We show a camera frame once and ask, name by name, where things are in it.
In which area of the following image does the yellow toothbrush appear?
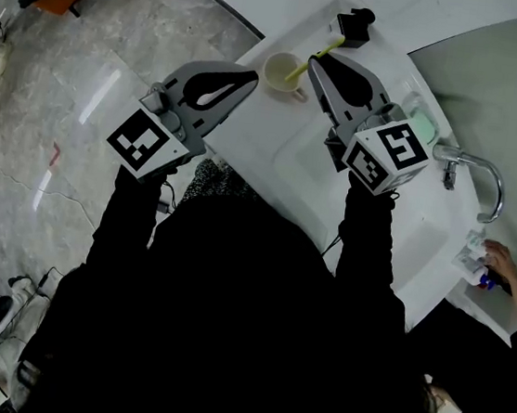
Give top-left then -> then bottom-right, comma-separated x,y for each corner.
284,30 -> 345,89

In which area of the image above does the green soap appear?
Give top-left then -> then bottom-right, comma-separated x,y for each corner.
409,110 -> 440,144

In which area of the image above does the person's spotted skirt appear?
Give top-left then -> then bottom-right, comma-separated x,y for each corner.
177,153 -> 267,214

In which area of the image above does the chrome faucet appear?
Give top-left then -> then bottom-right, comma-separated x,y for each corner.
423,143 -> 511,226

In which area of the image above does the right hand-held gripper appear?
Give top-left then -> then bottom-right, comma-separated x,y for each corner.
292,49 -> 442,203

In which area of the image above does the person's right forearm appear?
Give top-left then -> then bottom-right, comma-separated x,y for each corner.
332,172 -> 407,293

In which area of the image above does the person's black top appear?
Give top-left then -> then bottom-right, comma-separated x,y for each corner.
10,169 -> 486,413

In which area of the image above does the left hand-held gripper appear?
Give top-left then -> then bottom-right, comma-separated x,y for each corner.
101,48 -> 262,195

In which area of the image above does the black soap dispenser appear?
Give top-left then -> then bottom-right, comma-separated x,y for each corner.
325,3 -> 377,53

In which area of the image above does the person's left forearm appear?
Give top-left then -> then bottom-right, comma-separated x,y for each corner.
86,160 -> 176,278

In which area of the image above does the white washbasin cabinet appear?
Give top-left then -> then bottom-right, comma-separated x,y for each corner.
183,0 -> 517,346

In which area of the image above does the beige cup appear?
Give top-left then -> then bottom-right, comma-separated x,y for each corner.
259,49 -> 316,106

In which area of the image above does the white blue pump bottle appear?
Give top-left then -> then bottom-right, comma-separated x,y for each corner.
465,265 -> 498,292

